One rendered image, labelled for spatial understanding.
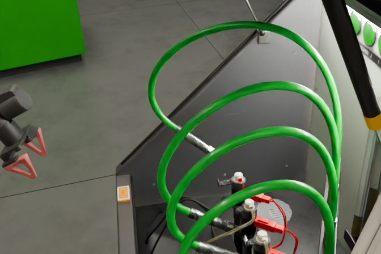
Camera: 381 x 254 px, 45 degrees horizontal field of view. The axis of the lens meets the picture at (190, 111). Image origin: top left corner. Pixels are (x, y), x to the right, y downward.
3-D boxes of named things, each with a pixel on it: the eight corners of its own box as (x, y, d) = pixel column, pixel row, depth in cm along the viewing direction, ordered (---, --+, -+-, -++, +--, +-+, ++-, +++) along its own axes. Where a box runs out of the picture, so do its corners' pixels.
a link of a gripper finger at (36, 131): (56, 145, 128) (34, 120, 124) (50, 161, 122) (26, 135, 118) (37, 155, 130) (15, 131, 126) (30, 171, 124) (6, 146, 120)
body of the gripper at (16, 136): (35, 128, 123) (17, 107, 120) (23, 151, 114) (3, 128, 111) (16, 138, 125) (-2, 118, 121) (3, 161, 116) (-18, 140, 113)
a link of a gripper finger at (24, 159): (50, 160, 122) (27, 135, 118) (42, 178, 116) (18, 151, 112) (30, 170, 124) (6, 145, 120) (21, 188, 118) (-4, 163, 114)
